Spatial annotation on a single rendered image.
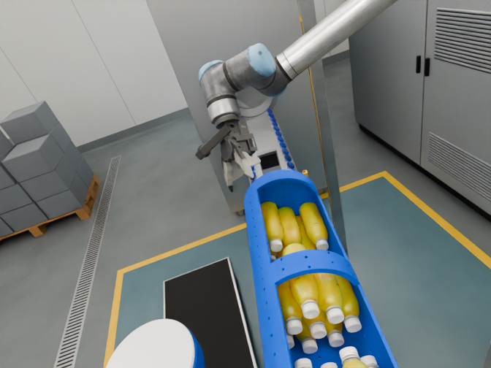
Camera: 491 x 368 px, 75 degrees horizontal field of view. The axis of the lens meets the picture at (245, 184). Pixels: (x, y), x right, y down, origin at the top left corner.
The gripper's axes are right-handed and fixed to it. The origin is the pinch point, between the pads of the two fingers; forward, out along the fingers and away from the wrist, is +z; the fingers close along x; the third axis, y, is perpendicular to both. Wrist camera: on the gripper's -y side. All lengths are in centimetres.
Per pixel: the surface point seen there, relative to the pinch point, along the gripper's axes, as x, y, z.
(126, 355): 32, -36, 37
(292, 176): 12.6, 27.2, -1.8
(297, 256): -7.6, 6.4, 22.2
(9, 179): 299, -100, -108
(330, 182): 66, 90, -2
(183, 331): 24.9, -19.8, 35.3
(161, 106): 401, 101, -226
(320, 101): 35, 73, -40
